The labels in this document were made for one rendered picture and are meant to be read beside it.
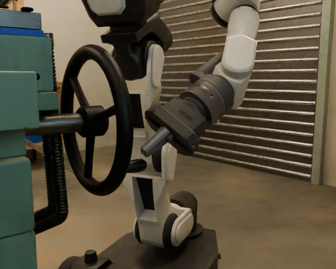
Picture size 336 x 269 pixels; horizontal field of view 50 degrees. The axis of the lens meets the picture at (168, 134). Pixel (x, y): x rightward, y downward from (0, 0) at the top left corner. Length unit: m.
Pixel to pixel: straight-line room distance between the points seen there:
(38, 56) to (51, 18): 3.79
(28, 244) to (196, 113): 0.37
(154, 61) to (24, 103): 0.82
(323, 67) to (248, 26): 2.35
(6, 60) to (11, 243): 0.29
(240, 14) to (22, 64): 0.50
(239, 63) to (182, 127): 0.18
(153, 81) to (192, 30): 2.92
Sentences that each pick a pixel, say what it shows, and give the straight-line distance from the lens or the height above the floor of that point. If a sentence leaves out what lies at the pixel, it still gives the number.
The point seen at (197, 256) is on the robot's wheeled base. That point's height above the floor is 0.17.
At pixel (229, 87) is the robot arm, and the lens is 0.72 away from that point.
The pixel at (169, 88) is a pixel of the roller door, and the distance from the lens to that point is 4.31.
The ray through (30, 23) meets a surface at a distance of 0.66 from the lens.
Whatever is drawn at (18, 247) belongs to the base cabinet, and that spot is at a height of 0.69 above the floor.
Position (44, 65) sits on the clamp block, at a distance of 0.65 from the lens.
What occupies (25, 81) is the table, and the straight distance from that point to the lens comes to 0.40.
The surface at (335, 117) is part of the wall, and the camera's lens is 3.24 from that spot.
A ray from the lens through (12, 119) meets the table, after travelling 0.40.
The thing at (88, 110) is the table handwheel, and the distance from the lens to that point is 0.69.
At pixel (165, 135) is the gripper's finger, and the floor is 0.79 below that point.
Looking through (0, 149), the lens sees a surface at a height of 0.81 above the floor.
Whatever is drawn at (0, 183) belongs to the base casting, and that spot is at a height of 0.78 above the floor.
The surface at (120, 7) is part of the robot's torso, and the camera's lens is 1.10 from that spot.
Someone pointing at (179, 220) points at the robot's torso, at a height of 0.33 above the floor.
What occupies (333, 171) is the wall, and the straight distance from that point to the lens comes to 3.31.
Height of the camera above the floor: 0.89
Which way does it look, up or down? 9 degrees down
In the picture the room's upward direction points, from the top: straight up
